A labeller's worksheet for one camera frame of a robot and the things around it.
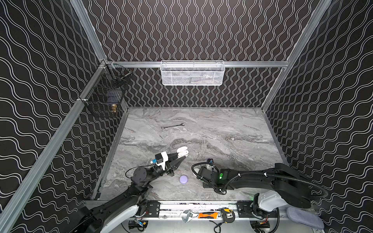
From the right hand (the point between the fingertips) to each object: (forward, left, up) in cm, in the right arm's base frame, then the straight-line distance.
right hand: (206, 181), depth 84 cm
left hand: (+1, +11, +29) cm, 31 cm away
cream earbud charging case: (+4, +12, +29) cm, 31 cm away
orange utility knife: (-17, +4, +1) cm, 17 cm away
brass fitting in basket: (+30, +53, +31) cm, 68 cm away
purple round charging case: (+1, +13, +2) cm, 13 cm away
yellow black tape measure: (-17, -10, +3) cm, 20 cm away
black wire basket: (+42, +64, +29) cm, 82 cm away
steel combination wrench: (+38, +30, +3) cm, 49 cm away
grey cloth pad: (-17, -47, +1) cm, 50 cm away
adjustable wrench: (-17, +11, +1) cm, 20 cm away
